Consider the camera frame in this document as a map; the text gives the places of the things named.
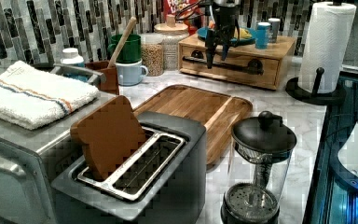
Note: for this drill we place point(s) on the wooden drawer box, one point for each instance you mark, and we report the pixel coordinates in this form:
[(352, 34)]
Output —
[(276, 60)]

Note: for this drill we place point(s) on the glass french press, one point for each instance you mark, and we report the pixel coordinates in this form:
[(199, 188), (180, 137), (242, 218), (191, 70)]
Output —
[(258, 161)]

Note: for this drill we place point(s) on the black drawer handle bar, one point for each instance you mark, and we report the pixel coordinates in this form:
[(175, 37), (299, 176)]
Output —
[(254, 67)]

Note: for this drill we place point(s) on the white striped dish towel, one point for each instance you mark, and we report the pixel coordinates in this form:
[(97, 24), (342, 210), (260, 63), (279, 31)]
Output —
[(32, 98)]

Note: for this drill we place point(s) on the glass jar wooden lid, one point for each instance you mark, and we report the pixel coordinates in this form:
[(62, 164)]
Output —
[(173, 32)]

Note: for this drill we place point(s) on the light blue mug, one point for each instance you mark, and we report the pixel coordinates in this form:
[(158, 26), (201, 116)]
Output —
[(130, 74)]

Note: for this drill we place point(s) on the wooden spoon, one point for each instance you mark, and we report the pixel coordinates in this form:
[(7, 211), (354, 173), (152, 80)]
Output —
[(116, 49)]

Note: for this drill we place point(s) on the green mug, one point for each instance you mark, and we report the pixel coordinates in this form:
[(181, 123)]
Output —
[(131, 51)]

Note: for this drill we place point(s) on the blue salt shaker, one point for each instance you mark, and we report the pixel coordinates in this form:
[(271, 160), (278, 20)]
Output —
[(262, 35)]

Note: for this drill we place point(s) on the brown toast slice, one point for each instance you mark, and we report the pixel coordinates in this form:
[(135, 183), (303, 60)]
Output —
[(109, 135)]

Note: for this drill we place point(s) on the dark pepper shaker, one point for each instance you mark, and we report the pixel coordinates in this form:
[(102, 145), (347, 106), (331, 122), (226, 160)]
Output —
[(273, 30)]

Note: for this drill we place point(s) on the white paper towel roll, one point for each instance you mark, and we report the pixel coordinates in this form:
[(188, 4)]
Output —
[(326, 43)]

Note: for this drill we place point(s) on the froot loops cereal box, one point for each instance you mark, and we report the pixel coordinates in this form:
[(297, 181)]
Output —
[(173, 6)]

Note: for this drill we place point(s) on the blue plate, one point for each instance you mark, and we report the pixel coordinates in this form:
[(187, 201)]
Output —
[(202, 32)]

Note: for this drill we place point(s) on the yellow banana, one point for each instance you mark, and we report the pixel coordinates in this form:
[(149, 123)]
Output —
[(242, 34)]

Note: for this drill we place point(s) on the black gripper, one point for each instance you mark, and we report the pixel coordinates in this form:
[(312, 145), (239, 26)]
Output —
[(225, 15)]

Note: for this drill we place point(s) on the black two-slot toaster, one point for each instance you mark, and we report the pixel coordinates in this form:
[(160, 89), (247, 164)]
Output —
[(162, 183)]

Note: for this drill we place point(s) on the glass jar of grains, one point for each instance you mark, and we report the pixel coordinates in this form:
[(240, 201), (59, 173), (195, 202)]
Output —
[(152, 53)]

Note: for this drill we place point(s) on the black paper towel holder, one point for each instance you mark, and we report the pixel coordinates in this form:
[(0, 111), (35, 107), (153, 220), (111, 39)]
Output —
[(335, 97)]

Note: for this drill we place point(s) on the brown wooden utensil holder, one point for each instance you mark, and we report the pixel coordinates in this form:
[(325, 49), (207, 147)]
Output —
[(111, 83)]

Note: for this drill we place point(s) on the wooden cutting board tray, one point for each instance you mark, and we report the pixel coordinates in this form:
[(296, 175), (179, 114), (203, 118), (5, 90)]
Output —
[(216, 111)]

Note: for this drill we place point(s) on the stainless steel toaster oven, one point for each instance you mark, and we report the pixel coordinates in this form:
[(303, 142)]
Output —
[(31, 159)]

